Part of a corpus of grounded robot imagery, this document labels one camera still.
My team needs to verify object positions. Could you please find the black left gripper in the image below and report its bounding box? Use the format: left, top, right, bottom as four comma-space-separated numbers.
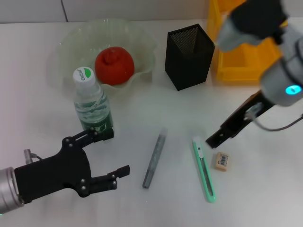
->
14, 127, 131, 204

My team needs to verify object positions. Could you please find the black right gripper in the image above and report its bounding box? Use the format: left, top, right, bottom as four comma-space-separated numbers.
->
205, 91, 277, 150

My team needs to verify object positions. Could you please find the clear green-label water bottle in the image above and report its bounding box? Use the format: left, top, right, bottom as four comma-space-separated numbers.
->
72, 67, 115, 138

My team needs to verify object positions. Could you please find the red-orange orange fruit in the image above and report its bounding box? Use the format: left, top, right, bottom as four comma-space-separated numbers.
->
94, 46, 135, 86

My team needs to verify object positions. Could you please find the beige eraser with barcode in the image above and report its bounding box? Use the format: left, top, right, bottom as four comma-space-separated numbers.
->
214, 152, 231, 172

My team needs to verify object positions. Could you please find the green utility knife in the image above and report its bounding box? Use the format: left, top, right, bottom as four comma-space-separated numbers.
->
191, 136, 217, 203

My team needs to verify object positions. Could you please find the grey pen in clear sleeve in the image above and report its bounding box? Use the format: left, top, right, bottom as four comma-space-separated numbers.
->
142, 127, 169, 189

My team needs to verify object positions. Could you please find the black mesh pen holder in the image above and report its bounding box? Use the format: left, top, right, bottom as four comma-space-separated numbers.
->
165, 23, 216, 91

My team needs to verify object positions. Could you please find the pale green glass fruit plate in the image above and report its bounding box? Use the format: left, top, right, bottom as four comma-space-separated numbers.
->
58, 18, 158, 96

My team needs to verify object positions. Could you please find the yellow plastic bin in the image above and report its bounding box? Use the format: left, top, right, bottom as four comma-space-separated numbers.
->
207, 0, 289, 82

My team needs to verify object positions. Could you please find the left arm gripper cable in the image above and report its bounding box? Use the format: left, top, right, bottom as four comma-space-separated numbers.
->
23, 148, 45, 164

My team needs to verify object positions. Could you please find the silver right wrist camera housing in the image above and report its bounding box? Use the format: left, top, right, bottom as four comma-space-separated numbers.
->
217, 0, 290, 52

